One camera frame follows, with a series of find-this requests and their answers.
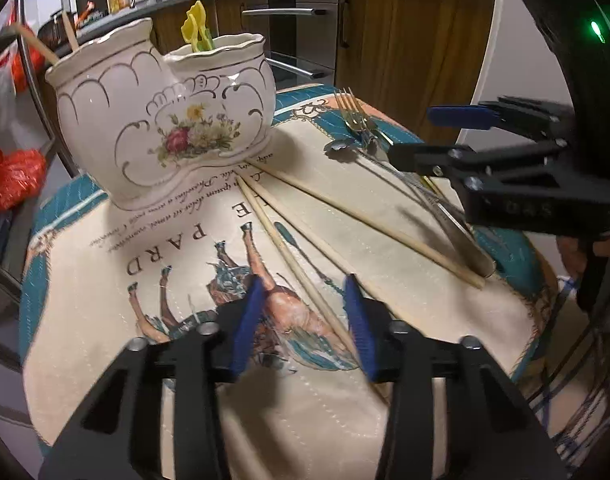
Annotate hanging red plastic bag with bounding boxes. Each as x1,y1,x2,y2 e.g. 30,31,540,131
9,35,36,95

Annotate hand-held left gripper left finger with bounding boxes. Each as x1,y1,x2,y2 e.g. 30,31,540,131
37,275,266,480

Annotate black cable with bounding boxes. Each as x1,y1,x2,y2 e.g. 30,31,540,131
527,305,610,461

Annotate floral ceramic utensil holder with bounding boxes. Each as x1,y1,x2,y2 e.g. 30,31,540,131
45,17,276,211

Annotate green handled yellow spoon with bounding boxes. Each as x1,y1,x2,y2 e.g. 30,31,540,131
192,15,214,52

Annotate wooden base cabinets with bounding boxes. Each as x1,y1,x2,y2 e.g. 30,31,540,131
150,0,500,146

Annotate silver spoon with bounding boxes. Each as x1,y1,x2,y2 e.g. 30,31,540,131
324,139,498,278

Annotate yellow plastic fork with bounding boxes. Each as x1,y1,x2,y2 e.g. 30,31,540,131
181,2,208,46

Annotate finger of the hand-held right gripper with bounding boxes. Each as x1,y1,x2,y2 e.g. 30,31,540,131
427,96,579,142
387,139,572,192

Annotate gold fork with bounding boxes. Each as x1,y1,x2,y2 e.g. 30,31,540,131
334,87,453,206

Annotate built-in oven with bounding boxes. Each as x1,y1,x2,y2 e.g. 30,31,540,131
240,0,343,93

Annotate wooden chopstick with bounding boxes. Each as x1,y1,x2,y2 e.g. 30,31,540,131
247,160,486,291
12,22,60,67
245,179,358,291
60,10,80,52
235,175,392,407

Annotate silver fork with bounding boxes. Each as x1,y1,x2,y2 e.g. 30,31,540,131
357,120,490,271

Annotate printed quilted table mat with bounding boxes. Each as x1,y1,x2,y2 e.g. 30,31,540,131
17,82,560,480

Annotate crumpled red plastic bag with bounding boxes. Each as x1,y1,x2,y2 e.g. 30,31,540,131
0,147,48,223

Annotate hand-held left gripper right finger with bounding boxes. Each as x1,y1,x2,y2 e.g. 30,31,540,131
344,272,568,480

